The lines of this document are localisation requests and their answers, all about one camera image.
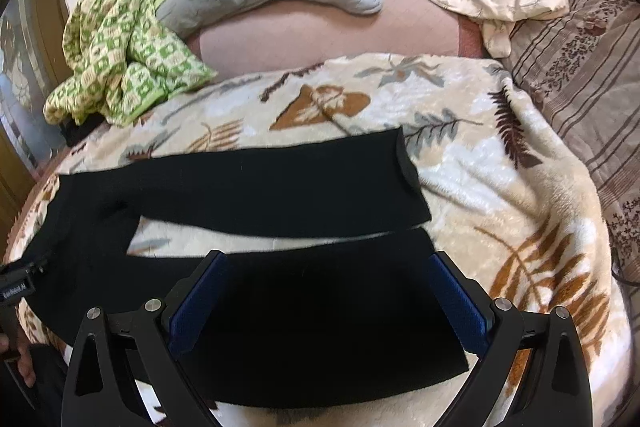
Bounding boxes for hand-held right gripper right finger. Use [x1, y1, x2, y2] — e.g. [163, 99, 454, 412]
[427, 251, 593, 427]

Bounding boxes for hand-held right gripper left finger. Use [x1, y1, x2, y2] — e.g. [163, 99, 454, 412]
[61, 250, 231, 427]

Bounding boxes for black pants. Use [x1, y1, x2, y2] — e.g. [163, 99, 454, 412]
[22, 127, 471, 408]

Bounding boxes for person's left hand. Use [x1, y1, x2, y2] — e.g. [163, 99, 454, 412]
[0, 322, 37, 388]

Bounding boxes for wooden door with glass panel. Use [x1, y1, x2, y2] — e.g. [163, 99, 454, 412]
[0, 0, 71, 268]

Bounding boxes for leaf print fleece blanket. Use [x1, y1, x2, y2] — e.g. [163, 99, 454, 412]
[10, 52, 631, 427]

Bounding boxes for green patterned cloth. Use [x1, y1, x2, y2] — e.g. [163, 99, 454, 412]
[42, 0, 218, 128]

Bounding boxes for striped floral bedsheet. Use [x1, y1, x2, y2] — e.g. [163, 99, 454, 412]
[500, 0, 640, 298]

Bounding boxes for pink bed sheet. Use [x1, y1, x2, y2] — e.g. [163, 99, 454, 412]
[185, 0, 493, 80]

